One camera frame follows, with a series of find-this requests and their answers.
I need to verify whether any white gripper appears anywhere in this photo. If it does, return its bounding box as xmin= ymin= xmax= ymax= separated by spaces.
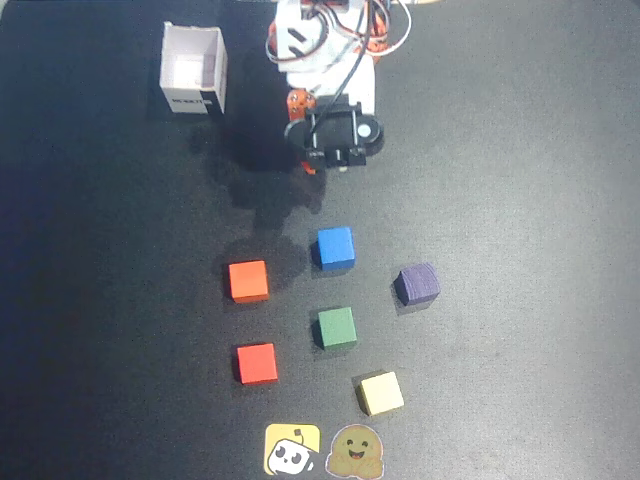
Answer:
xmin=284 ymin=49 xmax=376 ymax=176

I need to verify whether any red wooden cube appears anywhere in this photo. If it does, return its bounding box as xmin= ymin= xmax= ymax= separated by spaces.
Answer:
xmin=235 ymin=342 xmax=280 ymax=386

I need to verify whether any blue wooden cube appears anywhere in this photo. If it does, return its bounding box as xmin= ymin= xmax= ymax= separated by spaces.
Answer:
xmin=315 ymin=226 xmax=357 ymax=273

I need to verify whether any orange wooden cube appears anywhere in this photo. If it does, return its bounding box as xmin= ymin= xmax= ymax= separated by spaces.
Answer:
xmin=227 ymin=259 xmax=271 ymax=305

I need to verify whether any purple wooden cube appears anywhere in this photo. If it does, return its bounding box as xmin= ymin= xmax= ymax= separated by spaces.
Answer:
xmin=393 ymin=261 xmax=442 ymax=308

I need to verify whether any green wooden cube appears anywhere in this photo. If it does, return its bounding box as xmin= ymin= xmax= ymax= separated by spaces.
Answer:
xmin=314 ymin=306 xmax=358 ymax=350

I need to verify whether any yellow wooden cube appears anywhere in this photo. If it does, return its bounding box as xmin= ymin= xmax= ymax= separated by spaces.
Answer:
xmin=355 ymin=370 xmax=405 ymax=417

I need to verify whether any white open cardboard box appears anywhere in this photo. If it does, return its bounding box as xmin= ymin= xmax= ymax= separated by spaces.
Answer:
xmin=158 ymin=20 xmax=230 ymax=116

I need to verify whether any black table mat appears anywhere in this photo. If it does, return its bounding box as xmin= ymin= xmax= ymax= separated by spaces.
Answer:
xmin=0 ymin=0 xmax=640 ymax=480

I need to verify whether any yellow robot face sticker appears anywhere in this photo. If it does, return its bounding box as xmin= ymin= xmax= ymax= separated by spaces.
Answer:
xmin=263 ymin=423 xmax=322 ymax=477

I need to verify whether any hugging face emoji sticker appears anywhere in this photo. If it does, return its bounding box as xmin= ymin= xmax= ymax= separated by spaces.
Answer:
xmin=324 ymin=423 xmax=386 ymax=479

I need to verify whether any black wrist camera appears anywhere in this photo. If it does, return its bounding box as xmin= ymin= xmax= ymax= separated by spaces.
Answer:
xmin=283 ymin=94 xmax=385 ymax=169

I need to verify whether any black camera cable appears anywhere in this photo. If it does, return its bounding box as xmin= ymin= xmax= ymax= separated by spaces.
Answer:
xmin=307 ymin=0 xmax=394 ymax=149

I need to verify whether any white servo cable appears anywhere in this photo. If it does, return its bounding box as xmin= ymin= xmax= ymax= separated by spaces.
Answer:
xmin=369 ymin=0 xmax=413 ymax=56

